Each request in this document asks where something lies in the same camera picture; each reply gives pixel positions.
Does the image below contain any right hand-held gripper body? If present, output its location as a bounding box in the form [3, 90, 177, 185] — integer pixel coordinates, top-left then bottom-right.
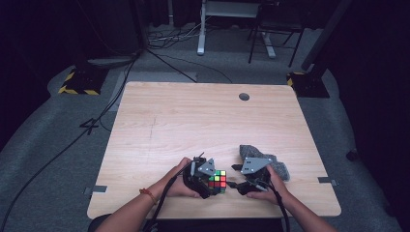
[239, 157, 276, 196]

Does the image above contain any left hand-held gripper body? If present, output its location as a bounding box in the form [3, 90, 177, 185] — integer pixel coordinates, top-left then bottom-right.
[182, 156, 217, 199]

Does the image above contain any multicoloured puzzle cube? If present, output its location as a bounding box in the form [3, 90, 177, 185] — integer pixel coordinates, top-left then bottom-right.
[207, 169, 227, 195]

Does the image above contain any grey fluffy cloth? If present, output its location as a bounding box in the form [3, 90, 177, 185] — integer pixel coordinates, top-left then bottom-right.
[238, 144, 291, 183]

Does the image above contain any person's right hand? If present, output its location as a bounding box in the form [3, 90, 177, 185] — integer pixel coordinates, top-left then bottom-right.
[246, 164, 288, 206]

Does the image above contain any person's left hand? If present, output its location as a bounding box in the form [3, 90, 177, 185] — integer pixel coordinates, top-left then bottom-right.
[161, 157, 201, 199]

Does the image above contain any person's dark clothing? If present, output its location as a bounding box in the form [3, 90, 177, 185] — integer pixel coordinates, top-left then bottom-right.
[86, 213, 284, 232]

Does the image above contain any grey tape strip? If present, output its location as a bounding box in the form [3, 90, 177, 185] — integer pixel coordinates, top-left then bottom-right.
[83, 185, 108, 196]
[317, 176, 339, 188]

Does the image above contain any black yellow striped base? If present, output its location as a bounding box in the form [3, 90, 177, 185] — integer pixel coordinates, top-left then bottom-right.
[58, 65, 109, 97]
[286, 71, 331, 99]

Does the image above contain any black chair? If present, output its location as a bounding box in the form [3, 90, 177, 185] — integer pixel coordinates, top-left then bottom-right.
[248, 0, 307, 69]

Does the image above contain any black slanted pole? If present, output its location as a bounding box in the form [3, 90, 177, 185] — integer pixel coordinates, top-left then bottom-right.
[301, 0, 353, 73]

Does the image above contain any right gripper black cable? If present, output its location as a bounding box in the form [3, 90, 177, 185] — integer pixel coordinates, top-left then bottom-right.
[256, 181, 292, 232]

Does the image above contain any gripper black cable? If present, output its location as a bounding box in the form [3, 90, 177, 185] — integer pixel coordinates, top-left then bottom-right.
[256, 181, 292, 232]
[142, 159, 195, 232]

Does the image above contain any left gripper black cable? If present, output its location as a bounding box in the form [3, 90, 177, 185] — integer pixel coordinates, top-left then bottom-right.
[142, 159, 195, 232]

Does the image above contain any red bracelet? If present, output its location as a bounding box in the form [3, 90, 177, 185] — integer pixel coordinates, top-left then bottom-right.
[138, 188, 160, 205]

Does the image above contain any thin black floor cable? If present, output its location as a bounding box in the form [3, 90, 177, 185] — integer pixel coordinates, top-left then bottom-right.
[146, 47, 235, 85]

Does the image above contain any long black floor cable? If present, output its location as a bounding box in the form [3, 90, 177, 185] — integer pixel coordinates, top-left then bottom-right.
[0, 52, 140, 230]

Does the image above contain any white desk frame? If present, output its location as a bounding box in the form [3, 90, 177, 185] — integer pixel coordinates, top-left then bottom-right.
[196, 0, 278, 59]

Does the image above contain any bundle of floor cables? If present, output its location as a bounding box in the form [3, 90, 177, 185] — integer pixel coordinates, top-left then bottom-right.
[147, 20, 208, 50]

